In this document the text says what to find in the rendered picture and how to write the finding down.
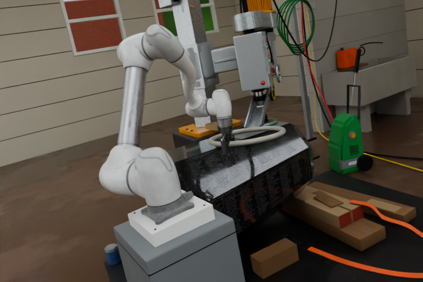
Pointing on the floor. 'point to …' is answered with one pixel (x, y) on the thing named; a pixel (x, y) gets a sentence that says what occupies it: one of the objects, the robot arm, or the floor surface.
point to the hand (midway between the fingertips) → (230, 160)
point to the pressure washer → (347, 141)
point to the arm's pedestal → (183, 254)
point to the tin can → (112, 253)
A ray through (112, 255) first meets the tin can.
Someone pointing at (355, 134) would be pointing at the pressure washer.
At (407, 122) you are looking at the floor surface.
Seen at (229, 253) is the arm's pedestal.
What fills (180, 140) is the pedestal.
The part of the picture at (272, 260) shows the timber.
